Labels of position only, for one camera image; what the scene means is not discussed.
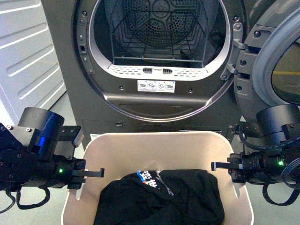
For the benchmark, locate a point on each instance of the beige plastic laundry hamper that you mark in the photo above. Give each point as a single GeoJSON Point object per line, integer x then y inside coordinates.
{"type": "Point", "coordinates": [121, 154]}

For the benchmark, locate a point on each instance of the white corrugated appliance panel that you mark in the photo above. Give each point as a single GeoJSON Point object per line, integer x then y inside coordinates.
{"type": "Point", "coordinates": [30, 73]}

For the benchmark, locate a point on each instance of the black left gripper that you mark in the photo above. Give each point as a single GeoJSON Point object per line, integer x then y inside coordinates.
{"type": "Point", "coordinates": [60, 172]}

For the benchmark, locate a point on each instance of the grey round dryer door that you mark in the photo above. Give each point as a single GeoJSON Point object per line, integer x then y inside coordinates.
{"type": "Point", "coordinates": [258, 68]}

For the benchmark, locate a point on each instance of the white instruction sticker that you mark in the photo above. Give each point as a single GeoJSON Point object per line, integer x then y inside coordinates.
{"type": "Point", "coordinates": [156, 86]}

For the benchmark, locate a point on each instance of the dark grey tumble dryer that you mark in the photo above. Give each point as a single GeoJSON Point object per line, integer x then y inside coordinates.
{"type": "Point", "coordinates": [105, 46]}

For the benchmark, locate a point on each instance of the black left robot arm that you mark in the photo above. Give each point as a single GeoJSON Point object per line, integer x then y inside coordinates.
{"type": "Point", "coordinates": [39, 152]}

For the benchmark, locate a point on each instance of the white label sticker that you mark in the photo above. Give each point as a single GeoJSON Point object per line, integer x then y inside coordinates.
{"type": "Point", "coordinates": [94, 135]}

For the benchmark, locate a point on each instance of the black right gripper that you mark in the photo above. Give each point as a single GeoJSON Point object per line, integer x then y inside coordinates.
{"type": "Point", "coordinates": [255, 168]}

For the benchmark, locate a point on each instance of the black printed t-shirt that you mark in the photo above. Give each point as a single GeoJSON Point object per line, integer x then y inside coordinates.
{"type": "Point", "coordinates": [161, 197]}

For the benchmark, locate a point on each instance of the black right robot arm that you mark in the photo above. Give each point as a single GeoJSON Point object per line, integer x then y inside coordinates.
{"type": "Point", "coordinates": [271, 149]}

